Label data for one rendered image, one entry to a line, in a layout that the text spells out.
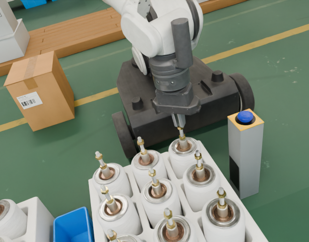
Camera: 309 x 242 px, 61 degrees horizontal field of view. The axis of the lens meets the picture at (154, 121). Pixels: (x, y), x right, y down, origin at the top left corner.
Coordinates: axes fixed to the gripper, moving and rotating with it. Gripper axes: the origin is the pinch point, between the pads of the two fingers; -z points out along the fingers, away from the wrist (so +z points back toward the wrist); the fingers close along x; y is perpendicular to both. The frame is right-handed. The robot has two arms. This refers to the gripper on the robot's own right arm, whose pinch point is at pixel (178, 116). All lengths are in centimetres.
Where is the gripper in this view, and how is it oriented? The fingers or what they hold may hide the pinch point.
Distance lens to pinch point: 70.1
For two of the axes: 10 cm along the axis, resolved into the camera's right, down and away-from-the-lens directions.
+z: -2.0, -7.6, -6.1
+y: 3.8, -6.4, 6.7
